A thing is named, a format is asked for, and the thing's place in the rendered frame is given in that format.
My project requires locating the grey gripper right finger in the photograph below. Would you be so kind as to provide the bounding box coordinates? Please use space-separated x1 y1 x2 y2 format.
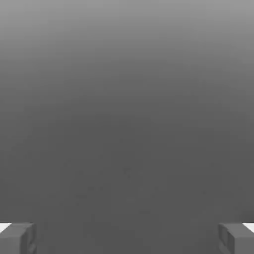
217 222 254 254

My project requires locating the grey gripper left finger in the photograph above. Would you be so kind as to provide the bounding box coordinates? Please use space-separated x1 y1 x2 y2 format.
0 222 38 254

